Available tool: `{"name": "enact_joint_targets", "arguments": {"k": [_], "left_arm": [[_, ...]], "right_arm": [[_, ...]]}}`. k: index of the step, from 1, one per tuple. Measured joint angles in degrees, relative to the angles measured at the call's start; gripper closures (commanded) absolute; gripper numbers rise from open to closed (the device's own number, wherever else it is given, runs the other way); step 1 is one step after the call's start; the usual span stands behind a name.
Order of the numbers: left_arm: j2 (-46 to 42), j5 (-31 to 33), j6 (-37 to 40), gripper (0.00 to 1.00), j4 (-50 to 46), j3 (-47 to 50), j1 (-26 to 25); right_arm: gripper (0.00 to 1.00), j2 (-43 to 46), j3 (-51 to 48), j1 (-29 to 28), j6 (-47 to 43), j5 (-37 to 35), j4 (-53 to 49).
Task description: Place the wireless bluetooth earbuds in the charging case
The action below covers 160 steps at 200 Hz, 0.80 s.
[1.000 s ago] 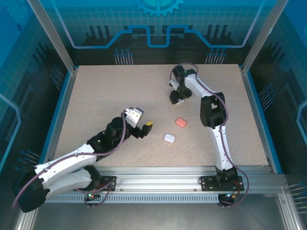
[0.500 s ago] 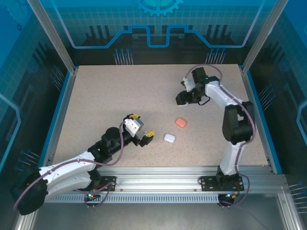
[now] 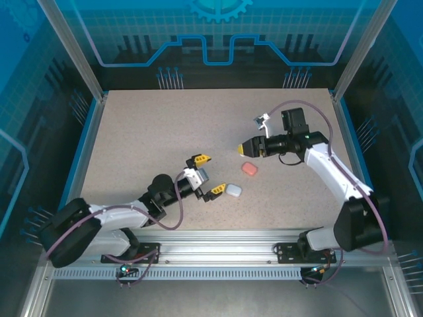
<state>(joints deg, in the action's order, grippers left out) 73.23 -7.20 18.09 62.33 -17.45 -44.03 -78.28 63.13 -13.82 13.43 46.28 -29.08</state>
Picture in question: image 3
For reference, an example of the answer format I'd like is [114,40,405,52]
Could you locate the pink charging case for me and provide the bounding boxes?
[241,161,259,177]

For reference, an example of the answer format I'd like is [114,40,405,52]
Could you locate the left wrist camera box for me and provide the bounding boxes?
[182,166,212,192]

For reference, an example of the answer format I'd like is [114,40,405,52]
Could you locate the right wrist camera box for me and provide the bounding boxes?
[252,113,276,139]

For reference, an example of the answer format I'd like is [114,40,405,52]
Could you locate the pale blue-white charging case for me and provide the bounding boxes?
[225,183,243,199]

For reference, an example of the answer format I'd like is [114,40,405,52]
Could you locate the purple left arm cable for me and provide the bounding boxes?
[44,170,186,289]

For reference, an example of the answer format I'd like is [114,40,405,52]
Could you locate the thin black cable loop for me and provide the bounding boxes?
[278,153,304,166]

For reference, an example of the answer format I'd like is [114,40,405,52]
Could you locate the power connector plug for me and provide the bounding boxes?
[116,260,140,279]
[302,264,331,280]

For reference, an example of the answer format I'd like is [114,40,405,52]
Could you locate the perforated metal cable duct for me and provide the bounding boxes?
[52,267,311,281]

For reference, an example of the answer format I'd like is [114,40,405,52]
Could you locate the aluminium table side rail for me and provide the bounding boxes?
[60,91,110,241]
[330,90,379,239]

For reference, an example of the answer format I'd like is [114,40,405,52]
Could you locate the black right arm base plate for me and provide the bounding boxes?
[275,242,337,264]

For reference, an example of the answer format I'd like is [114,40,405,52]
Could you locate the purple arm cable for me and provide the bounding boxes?
[268,100,390,287]
[44,170,186,289]

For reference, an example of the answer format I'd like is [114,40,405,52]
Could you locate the grey metal sheet panel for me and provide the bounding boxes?
[41,279,397,317]

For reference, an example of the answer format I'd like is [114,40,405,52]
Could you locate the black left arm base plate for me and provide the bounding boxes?
[100,242,162,264]

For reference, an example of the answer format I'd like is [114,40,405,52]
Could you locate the blue table edge strip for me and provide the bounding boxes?
[54,98,98,240]
[337,98,390,240]

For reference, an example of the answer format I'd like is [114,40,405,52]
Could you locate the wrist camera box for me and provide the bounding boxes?
[252,113,276,139]
[182,166,212,192]

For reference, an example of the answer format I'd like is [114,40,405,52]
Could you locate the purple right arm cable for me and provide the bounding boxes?
[268,100,390,287]

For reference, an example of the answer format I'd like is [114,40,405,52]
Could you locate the aluminium frame post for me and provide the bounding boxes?
[332,0,399,102]
[36,0,108,102]

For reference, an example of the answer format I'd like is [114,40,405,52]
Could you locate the aluminium mounting rail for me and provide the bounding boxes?
[44,227,396,265]

